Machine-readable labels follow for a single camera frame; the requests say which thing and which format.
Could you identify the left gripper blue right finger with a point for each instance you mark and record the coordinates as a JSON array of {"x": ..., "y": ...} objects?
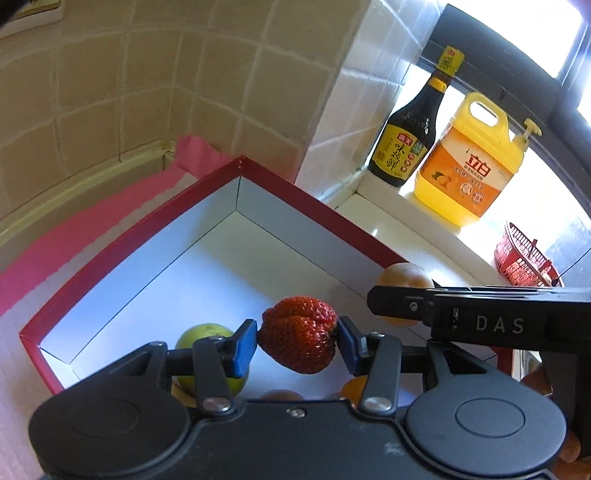
[{"x": 376, "y": 356}]

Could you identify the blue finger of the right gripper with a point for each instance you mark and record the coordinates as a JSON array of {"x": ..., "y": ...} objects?
[{"x": 402, "y": 306}]

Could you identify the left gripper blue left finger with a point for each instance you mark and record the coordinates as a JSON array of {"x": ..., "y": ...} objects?
[{"x": 235, "y": 353}]

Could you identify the small orange mandarin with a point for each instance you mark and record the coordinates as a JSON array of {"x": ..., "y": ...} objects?
[{"x": 353, "y": 390}]

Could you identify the red strawberry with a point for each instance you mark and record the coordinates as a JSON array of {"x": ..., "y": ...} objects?
[{"x": 298, "y": 333}]

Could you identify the person's right hand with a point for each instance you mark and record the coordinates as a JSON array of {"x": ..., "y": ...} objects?
[{"x": 550, "y": 425}]

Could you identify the large orange front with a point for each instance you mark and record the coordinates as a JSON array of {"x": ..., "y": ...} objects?
[{"x": 405, "y": 275}]

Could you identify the green apple left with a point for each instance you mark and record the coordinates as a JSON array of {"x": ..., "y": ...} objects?
[{"x": 206, "y": 363}]

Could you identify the red plastic basket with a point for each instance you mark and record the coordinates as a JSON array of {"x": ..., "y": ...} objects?
[{"x": 521, "y": 262}]

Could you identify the brown onion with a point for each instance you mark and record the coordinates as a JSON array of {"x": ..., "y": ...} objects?
[{"x": 281, "y": 395}]

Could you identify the red gift box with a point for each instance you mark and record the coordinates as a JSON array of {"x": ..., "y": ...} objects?
[{"x": 221, "y": 249}]

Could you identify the yellow detergent jug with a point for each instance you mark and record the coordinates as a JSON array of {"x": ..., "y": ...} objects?
[{"x": 473, "y": 161}]

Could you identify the dark soy sauce bottle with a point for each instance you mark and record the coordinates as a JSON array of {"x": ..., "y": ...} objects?
[{"x": 410, "y": 132}]

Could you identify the black window frame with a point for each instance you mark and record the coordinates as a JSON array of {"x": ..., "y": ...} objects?
[{"x": 505, "y": 74}]

